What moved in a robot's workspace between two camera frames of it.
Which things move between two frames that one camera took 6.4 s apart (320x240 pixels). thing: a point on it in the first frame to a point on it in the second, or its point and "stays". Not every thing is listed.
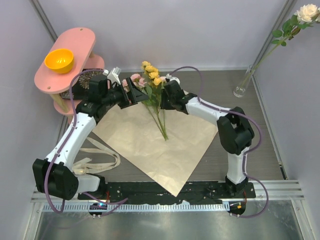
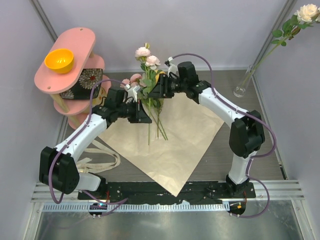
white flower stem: [305, 15] stays
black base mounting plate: [194, 192] stays
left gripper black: [138, 95] to [140, 116]
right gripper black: [164, 104] to [161, 89]
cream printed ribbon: [84, 167] stays
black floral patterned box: [80, 89] stays
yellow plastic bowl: [60, 61] stays
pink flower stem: [149, 101] to [149, 62]
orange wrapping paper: [172, 163] stays
